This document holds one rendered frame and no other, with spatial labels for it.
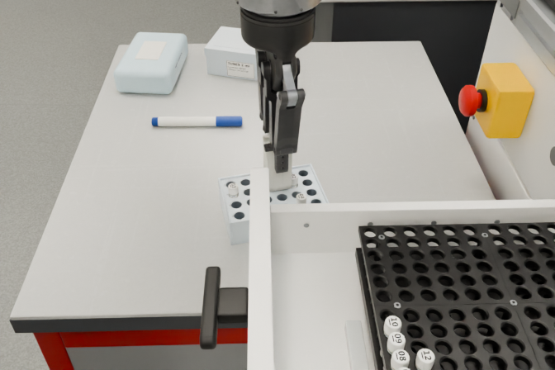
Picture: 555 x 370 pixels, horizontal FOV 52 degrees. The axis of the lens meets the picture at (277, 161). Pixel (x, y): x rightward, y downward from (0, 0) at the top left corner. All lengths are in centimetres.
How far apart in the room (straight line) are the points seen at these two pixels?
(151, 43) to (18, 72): 178
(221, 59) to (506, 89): 48
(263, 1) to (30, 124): 192
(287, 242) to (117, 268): 22
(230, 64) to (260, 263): 59
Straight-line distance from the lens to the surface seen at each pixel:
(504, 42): 84
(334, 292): 56
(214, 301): 46
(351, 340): 51
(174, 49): 102
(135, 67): 98
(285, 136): 61
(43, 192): 205
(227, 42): 101
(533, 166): 76
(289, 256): 58
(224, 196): 70
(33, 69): 277
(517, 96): 74
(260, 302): 43
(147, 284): 67
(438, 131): 91
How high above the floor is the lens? 127
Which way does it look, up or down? 39 degrees down
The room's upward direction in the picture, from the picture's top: straight up
